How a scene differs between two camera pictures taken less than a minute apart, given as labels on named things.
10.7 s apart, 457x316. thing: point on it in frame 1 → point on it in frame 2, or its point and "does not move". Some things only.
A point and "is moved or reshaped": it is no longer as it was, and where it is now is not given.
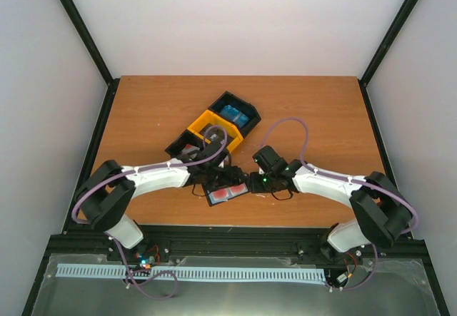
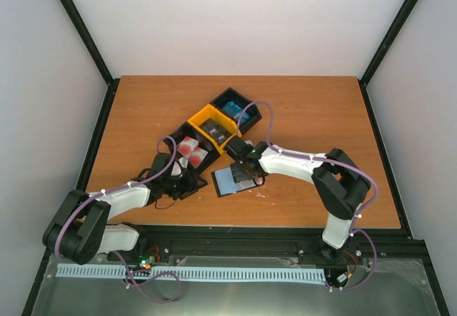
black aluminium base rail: [166, 240] does not move
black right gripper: [255, 187] → [238, 175]
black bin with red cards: [185, 146] is moved or reshaped
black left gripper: [233, 173] → [190, 185]
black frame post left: [89, 41] does not move
